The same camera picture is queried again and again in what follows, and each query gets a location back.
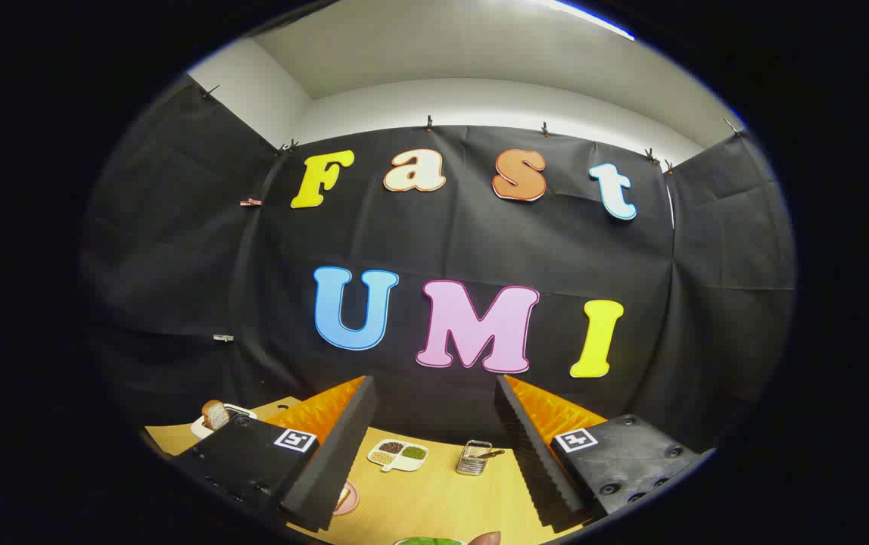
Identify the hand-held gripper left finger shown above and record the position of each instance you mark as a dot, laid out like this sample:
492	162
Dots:
336	462

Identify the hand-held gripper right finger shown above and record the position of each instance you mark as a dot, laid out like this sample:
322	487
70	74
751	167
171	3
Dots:
537	462

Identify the green lettuce leaf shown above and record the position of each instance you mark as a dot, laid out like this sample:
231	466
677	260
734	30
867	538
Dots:
429	541

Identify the bread slice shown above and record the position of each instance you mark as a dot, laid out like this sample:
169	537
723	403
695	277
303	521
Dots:
215	415

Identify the pink plate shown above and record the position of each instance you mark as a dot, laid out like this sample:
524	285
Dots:
350	499

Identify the yellow soybeans pile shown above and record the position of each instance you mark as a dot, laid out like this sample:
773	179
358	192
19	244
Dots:
381	457

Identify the dark red beans pile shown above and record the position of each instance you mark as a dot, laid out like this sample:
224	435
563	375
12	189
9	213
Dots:
391	447

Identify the white divided dish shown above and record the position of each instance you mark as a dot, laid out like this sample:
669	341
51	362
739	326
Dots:
403	462

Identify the green beans pile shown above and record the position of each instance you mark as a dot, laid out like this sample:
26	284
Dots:
413	453

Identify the white toaster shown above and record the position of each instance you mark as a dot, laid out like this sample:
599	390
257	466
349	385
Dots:
244	412

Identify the black backdrop cloth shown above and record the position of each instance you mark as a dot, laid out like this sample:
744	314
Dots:
465	242

